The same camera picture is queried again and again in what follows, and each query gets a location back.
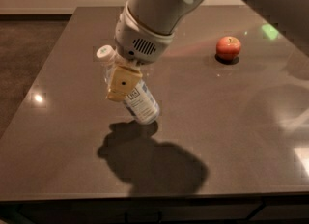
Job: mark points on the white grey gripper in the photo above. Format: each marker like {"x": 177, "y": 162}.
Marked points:
{"x": 136, "y": 42}

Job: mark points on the blue plastic water bottle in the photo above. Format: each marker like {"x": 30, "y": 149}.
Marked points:
{"x": 140, "y": 102}

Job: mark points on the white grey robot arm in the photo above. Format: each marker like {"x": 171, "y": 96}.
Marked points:
{"x": 289, "y": 17}

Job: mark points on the red apple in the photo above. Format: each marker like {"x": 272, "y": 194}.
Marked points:
{"x": 228, "y": 48}

